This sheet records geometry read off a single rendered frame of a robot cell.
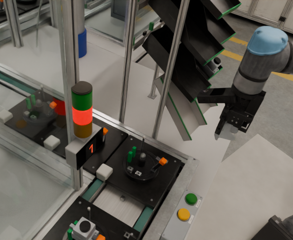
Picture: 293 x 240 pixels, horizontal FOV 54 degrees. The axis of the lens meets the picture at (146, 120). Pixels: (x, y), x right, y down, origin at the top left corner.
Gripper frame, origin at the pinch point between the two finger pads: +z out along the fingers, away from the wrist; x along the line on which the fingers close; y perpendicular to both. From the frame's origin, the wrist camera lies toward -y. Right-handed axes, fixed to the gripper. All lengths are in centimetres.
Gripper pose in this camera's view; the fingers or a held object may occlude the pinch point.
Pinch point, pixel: (215, 135)
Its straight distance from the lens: 91.4
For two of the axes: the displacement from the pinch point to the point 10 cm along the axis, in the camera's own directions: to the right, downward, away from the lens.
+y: 8.7, 4.2, -2.6
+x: 4.7, -5.7, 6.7
